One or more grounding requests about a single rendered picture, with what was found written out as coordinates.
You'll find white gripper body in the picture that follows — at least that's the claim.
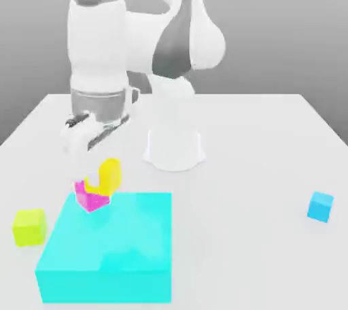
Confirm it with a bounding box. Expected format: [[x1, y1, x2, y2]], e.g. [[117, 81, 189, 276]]
[[58, 111, 131, 156]]

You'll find small yellow cube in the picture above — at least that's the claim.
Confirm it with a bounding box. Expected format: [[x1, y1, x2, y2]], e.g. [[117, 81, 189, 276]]
[[84, 158, 122, 197]]

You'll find small magenta cube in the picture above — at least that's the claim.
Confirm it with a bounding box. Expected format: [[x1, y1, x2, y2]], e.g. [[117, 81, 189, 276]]
[[73, 179, 111, 213]]

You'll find small lime cube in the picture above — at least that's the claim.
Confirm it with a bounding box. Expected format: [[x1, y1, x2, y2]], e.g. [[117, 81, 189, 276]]
[[12, 208, 48, 247]]

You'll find small blue cube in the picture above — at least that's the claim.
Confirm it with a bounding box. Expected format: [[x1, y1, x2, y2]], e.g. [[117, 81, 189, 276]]
[[307, 190, 335, 224]]

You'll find large cyan box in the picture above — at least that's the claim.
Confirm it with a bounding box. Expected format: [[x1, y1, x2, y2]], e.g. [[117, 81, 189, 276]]
[[35, 192, 173, 304]]

